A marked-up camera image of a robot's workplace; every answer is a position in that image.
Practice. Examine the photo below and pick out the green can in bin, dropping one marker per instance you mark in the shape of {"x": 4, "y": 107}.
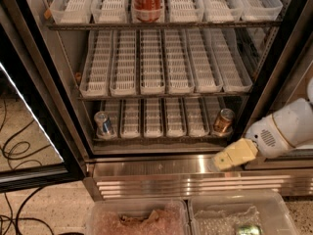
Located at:
{"x": 248, "y": 230}

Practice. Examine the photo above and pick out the blue silver can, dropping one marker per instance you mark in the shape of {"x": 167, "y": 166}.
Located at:
{"x": 104, "y": 125}

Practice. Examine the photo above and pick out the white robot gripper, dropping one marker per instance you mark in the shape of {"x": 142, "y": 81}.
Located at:
{"x": 266, "y": 137}

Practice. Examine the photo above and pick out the left clear plastic bin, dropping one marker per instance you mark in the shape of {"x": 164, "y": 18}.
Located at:
{"x": 137, "y": 207}

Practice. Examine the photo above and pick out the steel fridge base grille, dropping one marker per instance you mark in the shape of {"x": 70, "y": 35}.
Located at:
{"x": 185, "y": 177}

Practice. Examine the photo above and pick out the red cola can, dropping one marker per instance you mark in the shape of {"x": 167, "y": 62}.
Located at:
{"x": 147, "y": 11}

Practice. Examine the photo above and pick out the open fridge glass door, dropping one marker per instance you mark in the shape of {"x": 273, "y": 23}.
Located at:
{"x": 41, "y": 138}

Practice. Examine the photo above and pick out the right clear plastic bin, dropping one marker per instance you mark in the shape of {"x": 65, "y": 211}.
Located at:
{"x": 274, "y": 214}

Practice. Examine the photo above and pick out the right fridge glass door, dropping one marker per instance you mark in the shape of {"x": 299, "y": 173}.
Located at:
{"x": 291, "y": 80}

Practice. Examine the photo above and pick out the wire shelf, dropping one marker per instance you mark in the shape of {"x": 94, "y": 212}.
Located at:
{"x": 166, "y": 95}
{"x": 162, "y": 140}
{"x": 105, "y": 26}

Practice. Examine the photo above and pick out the orange soda can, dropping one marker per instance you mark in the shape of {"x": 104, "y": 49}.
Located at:
{"x": 223, "y": 121}

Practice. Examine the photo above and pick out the top wire shelf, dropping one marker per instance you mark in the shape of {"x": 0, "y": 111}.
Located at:
{"x": 105, "y": 26}

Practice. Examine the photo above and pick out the middle wire shelf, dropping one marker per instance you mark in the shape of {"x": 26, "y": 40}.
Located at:
{"x": 166, "y": 95}

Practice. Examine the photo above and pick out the bottom wire shelf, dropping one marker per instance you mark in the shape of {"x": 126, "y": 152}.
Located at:
{"x": 162, "y": 140}

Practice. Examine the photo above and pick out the bubble wrap in right bin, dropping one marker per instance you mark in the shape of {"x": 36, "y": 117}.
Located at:
{"x": 223, "y": 222}

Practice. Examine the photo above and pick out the clear plastic bin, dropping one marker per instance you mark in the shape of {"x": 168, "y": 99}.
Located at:
{"x": 137, "y": 207}
{"x": 274, "y": 214}

